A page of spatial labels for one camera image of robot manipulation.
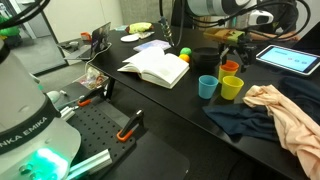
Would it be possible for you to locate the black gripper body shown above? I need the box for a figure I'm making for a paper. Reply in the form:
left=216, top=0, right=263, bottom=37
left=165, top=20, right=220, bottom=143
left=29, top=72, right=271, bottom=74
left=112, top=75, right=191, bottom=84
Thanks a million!
left=218, top=41, right=260, bottom=60

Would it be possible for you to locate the orange plastic cup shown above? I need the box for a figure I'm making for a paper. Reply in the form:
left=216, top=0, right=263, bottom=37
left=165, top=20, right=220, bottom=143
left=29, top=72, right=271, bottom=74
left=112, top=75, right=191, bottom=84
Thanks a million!
left=220, top=60, right=240, bottom=73

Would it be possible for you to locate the yellow plastic cup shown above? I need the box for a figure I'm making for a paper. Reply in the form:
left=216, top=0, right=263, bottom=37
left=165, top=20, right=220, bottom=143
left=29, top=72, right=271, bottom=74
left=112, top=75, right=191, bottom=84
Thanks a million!
left=220, top=75, right=245, bottom=101
left=218, top=65, right=238, bottom=84

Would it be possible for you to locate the blue plastic cup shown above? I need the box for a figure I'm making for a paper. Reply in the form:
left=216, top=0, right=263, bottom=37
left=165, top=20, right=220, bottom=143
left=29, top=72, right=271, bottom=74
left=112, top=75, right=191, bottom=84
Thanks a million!
left=198, top=74, right=219, bottom=100

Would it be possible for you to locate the bare person forearm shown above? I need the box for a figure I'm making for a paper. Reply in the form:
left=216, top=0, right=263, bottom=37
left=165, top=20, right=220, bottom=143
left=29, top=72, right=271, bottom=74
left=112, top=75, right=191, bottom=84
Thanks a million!
left=249, top=31, right=288, bottom=41

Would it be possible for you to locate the person hand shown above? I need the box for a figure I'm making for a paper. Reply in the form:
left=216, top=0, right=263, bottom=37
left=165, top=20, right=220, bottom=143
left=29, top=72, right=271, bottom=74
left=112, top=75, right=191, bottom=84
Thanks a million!
left=283, top=32, right=300, bottom=42

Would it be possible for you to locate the black bowl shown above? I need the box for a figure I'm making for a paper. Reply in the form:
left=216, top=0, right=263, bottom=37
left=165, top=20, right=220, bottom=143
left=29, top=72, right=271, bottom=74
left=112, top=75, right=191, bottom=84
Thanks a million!
left=192, top=46, right=222, bottom=71

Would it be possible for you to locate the white tablet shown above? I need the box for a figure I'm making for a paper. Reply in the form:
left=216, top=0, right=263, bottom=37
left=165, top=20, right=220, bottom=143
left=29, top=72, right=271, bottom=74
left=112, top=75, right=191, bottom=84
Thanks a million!
left=255, top=44, right=320, bottom=77

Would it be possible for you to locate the wooden cabinet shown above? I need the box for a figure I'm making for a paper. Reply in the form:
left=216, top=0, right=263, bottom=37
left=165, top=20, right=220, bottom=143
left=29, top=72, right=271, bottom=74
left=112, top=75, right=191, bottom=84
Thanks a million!
left=196, top=14, right=214, bottom=32

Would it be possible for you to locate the green ball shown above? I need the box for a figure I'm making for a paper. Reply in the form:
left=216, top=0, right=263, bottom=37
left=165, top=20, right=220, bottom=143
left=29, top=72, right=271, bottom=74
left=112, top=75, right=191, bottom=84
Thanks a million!
left=179, top=47, right=193, bottom=57

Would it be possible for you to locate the yellow orange ball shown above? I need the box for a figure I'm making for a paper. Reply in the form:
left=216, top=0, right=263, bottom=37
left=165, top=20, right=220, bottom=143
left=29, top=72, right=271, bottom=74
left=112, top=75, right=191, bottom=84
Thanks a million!
left=178, top=53, right=191, bottom=63

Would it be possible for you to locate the person torso dark hoodie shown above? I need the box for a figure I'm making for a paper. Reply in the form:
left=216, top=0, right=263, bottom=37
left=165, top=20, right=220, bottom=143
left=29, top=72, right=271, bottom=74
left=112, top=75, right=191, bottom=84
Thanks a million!
left=266, top=0, right=299, bottom=34

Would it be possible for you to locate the black office chair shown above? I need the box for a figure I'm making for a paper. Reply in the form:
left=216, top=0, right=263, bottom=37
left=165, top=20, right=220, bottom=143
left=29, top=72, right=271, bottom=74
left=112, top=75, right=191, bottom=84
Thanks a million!
left=171, top=0, right=196, bottom=29

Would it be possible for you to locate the dark blue cloth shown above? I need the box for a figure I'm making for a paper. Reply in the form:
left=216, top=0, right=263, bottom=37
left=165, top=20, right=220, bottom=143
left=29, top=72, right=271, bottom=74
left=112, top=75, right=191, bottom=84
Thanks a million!
left=202, top=75, right=320, bottom=143

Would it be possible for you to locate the black slanted panel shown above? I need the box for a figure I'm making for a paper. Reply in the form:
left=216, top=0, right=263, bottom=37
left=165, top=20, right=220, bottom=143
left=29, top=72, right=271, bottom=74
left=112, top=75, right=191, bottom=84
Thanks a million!
left=293, top=21, right=320, bottom=51

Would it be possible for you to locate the open white book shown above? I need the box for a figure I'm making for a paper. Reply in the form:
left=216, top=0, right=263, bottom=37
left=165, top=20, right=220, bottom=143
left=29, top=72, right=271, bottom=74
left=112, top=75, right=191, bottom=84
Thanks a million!
left=117, top=46, right=190, bottom=90

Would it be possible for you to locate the closed UIST book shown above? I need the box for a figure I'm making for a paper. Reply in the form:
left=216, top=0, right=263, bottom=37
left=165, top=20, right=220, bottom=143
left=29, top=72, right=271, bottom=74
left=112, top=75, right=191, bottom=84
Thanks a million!
left=133, top=39, right=172, bottom=53

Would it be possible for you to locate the peach crumpled cloth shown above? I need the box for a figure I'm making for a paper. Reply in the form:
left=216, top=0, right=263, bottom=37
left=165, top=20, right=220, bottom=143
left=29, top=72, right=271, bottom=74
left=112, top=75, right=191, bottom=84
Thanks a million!
left=242, top=84, right=320, bottom=180

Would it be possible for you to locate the yellow plush item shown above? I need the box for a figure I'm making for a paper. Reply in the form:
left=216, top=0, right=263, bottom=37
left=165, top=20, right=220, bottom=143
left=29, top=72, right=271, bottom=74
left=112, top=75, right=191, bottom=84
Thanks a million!
left=124, top=21, right=155, bottom=35

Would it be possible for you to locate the white round disc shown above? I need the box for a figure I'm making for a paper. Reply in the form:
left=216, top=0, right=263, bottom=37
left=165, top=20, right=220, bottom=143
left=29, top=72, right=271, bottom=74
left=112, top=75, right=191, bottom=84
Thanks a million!
left=120, top=34, right=140, bottom=43

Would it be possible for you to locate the black orange clamp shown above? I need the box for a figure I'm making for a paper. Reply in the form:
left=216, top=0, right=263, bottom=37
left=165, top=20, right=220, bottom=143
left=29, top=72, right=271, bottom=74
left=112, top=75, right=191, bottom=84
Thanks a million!
left=116, top=109, right=145, bottom=143
left=77, top=85, right=104, bottom=108

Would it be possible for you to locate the black open laptop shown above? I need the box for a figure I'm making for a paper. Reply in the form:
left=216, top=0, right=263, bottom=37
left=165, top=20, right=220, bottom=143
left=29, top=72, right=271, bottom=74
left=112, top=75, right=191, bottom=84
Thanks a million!
left=89, top=22, right=113, bottom=59

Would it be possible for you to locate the clear tray of rubber bands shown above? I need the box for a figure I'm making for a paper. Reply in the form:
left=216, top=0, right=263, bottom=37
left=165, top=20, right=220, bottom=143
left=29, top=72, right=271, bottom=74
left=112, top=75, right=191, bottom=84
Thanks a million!
left=73, top=66, right=110, bottom=91

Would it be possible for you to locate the orange white object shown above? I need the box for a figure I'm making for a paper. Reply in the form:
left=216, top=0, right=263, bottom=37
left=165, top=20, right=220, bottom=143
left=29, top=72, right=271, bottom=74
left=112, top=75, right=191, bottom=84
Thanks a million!
left=80, top=31, right=93, bottom=43

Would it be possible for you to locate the grey side table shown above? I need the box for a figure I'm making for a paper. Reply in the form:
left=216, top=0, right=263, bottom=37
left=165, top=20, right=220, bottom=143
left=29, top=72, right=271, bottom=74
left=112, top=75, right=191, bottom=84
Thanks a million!
left=56, top=37, right=94, bottom=62

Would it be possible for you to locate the short aluminium extrusion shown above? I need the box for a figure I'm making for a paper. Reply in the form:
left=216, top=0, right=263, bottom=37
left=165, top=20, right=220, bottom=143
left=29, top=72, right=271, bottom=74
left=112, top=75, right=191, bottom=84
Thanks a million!
left=59, top=105, right=76, bottom=121

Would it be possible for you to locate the long aluminium extrusion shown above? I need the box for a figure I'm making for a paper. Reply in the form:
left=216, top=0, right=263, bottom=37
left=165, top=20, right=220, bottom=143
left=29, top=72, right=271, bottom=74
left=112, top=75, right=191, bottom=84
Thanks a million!
left=66, top=148, right=113, bottom=180

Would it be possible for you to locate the white rounded object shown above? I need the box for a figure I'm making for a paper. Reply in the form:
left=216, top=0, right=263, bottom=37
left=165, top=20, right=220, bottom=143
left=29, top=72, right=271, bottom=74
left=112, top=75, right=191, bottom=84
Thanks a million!
left=46, top=90, right=62, bottom=104

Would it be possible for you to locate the green soft item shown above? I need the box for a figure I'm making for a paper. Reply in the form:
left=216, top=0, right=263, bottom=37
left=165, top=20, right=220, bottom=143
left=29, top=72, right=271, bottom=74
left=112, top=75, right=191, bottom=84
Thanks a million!
left=0, top=14, right=21, bottom=38

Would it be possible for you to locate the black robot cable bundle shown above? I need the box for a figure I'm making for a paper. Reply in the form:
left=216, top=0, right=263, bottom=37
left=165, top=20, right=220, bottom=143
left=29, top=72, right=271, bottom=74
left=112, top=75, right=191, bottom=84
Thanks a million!
left=159, top=0, right=313, bottom=48

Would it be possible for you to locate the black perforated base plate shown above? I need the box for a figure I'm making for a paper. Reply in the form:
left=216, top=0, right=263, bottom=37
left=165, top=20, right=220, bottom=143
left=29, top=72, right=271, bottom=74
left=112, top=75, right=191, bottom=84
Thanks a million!
left=54, top=81, right=138, bottom=180

